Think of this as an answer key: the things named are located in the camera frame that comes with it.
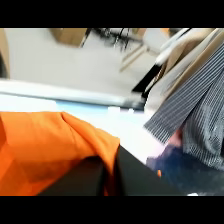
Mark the silver frame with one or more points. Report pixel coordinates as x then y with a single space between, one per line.
70 93

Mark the blue jeans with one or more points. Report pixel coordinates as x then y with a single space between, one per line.
190 173

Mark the striped grey shirt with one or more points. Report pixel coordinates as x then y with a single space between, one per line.
196 113

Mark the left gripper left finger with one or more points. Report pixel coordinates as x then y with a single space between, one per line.
80 180

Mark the orange garment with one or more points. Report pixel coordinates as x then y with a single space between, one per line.
50 146

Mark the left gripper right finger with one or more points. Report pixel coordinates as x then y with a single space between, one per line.
140 178

